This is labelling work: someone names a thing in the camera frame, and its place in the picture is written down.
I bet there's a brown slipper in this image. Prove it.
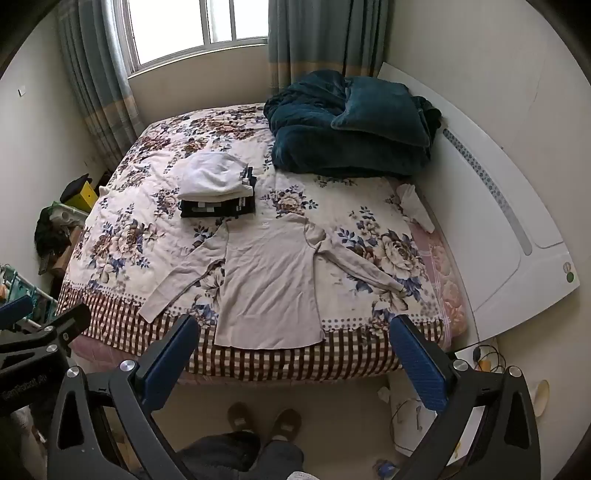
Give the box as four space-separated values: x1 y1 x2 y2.
227 401 254 435
269 408 302 441

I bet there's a black folded garment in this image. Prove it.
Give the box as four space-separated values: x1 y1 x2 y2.
179 166 257 220

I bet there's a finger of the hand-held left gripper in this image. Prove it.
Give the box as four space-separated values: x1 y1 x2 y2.
0 295 35 330
0 304 92 365

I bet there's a beige long-sleeve shirt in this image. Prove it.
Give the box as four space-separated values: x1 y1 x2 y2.
137 213 407 349

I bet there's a dark clothing pile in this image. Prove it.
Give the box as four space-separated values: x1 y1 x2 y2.
34 205 75 275

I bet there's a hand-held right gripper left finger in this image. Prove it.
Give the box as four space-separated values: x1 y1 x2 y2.
46 314 200 480

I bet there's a floral patterned bedspread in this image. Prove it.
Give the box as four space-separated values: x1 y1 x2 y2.
54 102 467 381

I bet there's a grey-green curtain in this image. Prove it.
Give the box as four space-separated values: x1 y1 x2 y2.
55 0 141 174
267 0 391 95

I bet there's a yellow box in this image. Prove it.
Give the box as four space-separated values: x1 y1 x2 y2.
67 180 99 214

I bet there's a white nightstand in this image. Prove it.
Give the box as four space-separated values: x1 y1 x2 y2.
388 339 504 457

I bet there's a white crumpled cloth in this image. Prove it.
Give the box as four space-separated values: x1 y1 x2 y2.
396 183 436 234

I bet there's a teal drying rack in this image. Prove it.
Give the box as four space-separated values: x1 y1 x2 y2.
0 263 58 324

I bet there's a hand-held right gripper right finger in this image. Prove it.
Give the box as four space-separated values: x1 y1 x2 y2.
389 315 541 480

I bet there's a white headboard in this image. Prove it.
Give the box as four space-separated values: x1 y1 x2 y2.
378 61 580 342

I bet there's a black cable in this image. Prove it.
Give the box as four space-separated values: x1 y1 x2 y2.
472 345 505 372

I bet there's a white folded garment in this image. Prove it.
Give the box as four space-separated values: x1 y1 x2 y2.
177 152 256 201

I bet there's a window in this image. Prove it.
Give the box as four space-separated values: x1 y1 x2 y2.
113 0 271 77

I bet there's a teal plush blanket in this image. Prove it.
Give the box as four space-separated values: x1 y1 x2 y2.
263 69 444 178

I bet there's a person's right leg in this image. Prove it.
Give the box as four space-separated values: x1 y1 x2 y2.
259 438 305 480

